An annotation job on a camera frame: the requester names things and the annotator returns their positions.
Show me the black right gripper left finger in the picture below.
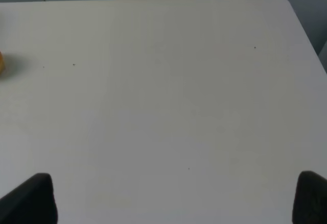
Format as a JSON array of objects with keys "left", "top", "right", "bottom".
[{"left": 1, "top": 173, "right": 58, "bottom": 224}]

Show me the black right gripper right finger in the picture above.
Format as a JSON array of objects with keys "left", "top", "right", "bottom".
[{"left": 292, "top": 171, "right": 326, "bottom": 224}]

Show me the orange round bread bun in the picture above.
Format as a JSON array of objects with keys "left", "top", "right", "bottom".
[{"left": 0, "top": 52, "right": 5, "bottom": 74}]

